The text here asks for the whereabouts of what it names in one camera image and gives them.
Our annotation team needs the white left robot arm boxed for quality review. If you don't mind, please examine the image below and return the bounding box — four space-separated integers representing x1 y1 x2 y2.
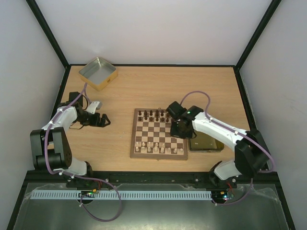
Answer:
30 92 111 178

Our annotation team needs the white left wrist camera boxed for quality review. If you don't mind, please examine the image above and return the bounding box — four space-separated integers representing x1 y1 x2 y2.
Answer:
86 101 102 114

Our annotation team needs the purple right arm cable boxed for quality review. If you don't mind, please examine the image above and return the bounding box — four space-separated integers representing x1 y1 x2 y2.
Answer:
179 90 276 207

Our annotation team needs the gold tin lid tray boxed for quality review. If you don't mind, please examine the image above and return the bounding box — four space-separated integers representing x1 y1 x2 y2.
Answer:
188 131 224 152

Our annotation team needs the dark chess pieces row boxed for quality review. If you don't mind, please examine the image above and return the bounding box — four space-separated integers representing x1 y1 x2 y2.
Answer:
135 108 172 123

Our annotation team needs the empty gold tin box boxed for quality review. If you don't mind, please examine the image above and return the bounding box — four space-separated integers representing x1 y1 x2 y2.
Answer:
79 57 118 91

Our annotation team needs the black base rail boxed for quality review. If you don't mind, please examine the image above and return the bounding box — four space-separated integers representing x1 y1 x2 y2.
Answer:
67 170 238 190

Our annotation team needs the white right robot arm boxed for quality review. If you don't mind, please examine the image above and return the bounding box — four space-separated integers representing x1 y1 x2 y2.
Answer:
166 101 272 188

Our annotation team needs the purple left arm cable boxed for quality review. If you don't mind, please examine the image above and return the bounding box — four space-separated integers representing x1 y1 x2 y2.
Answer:
45 82 123 222

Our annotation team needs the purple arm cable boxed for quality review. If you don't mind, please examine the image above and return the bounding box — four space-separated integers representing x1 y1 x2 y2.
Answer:
179 90 276 207
45 82 123 222

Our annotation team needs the wooden chess board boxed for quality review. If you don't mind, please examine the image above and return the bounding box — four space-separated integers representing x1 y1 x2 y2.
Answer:
130 108 188 160

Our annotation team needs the white slotted cable duct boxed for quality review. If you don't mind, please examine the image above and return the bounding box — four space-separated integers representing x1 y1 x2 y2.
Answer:
30 190 212 200

